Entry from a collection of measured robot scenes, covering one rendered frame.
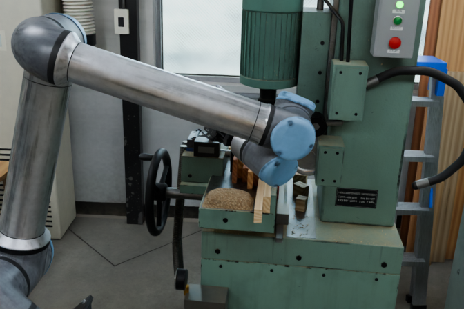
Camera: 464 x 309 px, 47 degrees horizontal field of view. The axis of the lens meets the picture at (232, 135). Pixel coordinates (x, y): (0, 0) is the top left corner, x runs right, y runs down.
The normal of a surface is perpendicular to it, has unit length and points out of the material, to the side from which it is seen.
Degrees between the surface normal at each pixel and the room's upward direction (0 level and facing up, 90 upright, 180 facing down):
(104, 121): 90
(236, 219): 90
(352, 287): 90
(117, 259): 0
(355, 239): 0
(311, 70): 90
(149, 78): 54
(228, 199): 42
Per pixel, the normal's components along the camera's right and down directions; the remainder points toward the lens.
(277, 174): 0.50, 0.53
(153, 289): 0.04, -0.94
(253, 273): -0.11, 0.32
